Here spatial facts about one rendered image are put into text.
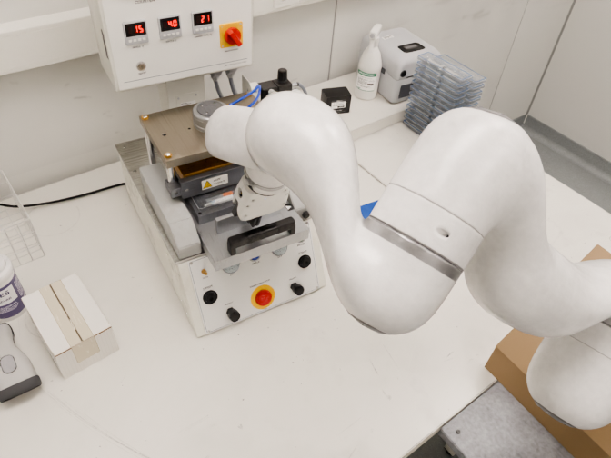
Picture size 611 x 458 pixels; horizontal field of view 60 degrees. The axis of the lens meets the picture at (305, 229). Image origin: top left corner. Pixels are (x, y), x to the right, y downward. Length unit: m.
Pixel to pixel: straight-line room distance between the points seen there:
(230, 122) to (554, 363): 0.55
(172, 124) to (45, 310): 0.48
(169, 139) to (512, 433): 0.93
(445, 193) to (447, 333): 0.87
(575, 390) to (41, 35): 1.30
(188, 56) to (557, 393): 0.97
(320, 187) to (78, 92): 1.19
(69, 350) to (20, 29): 0.74
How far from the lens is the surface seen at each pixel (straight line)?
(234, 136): 0.77
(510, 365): 1.22
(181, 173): 1.15
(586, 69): 3.31
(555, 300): 0.60
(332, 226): 0.46
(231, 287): 1.20
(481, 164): 0.46
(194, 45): 1.25
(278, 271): 1.23
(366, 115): 1.85
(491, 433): 1.21
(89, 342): 1.18
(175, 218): 1.13
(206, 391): 1.16
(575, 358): 0.77
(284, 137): 0.48
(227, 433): 1.12
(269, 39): 1.81
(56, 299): 1.26
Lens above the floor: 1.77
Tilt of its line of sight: 45 degrees down
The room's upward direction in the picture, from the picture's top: 5 degrees clockwise
